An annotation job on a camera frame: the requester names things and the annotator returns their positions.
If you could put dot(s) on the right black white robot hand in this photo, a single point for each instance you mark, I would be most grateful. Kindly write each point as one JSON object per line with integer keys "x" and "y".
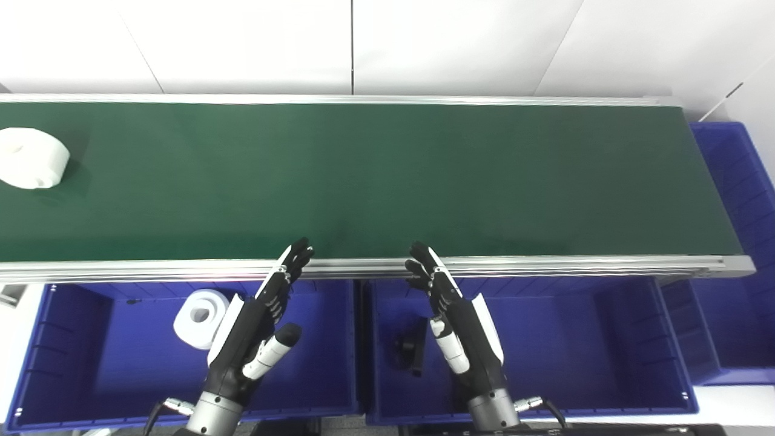
{"x": 469, "y": 327}

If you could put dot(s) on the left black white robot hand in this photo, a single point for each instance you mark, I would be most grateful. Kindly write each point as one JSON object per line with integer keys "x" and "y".
{"x": 242, "y": 339}

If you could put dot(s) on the white round plastic part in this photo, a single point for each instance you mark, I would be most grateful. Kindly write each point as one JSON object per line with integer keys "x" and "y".
{"x": 30, "y": 158}
{"x": 197, "y": 330}

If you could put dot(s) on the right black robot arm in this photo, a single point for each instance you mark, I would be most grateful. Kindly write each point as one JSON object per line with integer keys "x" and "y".
{"x": 493, "y": 412}

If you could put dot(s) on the black plastic part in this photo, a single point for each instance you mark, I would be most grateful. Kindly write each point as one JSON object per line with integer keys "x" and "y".
{"x": 416, "y": 345}

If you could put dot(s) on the green conveyor belt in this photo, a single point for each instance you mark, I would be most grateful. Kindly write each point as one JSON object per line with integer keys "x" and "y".
{"x": 545, "y": 265}
{"x": 363, "y": 181}

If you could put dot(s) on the blue plastic bin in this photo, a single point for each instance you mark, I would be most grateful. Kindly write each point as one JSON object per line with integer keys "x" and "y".
{"x": 121, "y": 363}
{"x": 575, "y": 351}
{"x": 738, "y": 181}

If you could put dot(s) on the black robot torso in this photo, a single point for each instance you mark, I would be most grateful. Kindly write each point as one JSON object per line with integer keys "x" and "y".
{"x": 284, "y": 429}

